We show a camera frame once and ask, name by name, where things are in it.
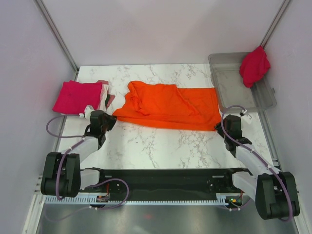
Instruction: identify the stack of folded shirts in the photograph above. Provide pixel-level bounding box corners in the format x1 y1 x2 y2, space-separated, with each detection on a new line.
97 80 116 111

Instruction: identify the white slotted cable duct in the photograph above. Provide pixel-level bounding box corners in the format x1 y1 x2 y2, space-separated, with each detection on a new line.
44 193 228 206

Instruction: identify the magenta folded t shirt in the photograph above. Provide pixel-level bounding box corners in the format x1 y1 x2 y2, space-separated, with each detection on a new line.
52 80 102 115

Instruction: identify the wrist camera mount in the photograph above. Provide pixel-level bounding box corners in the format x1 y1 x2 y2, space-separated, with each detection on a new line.
239 110 253 127
79 105 94 120

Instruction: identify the right aluminium corner rail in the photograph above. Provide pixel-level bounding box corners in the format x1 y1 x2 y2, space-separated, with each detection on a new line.
260 0 292 49

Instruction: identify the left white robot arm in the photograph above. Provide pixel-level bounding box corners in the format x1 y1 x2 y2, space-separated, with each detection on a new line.
40 110 117 200

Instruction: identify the red crumpled t shirt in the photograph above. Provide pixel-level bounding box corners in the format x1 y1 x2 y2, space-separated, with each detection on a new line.
239 46 271 88

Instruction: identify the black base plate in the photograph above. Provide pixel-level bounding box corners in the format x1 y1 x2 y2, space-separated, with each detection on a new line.
85 168 244 199

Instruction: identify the left aluminium corner rail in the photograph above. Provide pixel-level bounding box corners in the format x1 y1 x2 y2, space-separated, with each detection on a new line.
34 0 79 75

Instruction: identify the clear grey plastic bin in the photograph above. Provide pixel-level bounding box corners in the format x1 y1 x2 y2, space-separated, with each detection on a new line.
207 52 277 112

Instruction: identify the aluminium corner rail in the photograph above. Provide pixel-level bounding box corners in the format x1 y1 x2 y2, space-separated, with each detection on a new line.
34 0 79 75
260 0 292 49

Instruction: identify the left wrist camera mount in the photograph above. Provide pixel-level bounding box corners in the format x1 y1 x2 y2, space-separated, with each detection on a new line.
79 105 94 120

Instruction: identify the aluminium frame rail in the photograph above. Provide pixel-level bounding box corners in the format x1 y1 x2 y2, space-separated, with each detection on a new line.
34 159 302 196

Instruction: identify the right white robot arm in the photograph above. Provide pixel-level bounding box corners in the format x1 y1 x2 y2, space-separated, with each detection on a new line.
215 115 300 221

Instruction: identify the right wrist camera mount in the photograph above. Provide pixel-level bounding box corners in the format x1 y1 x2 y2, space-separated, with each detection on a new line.
239 110 253 127

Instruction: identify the orange t shirt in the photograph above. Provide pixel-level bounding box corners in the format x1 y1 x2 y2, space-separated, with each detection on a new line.
113 81 221 131

